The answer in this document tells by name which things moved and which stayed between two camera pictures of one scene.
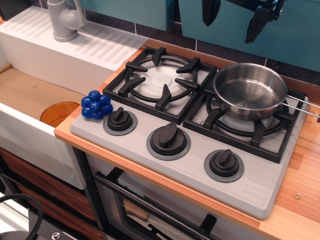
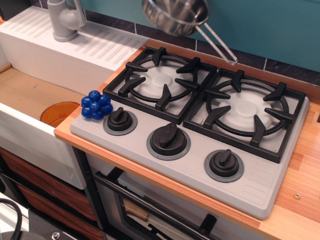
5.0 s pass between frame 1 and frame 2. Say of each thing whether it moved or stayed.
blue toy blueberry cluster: stayed
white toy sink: stayed
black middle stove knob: stayed
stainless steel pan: moved
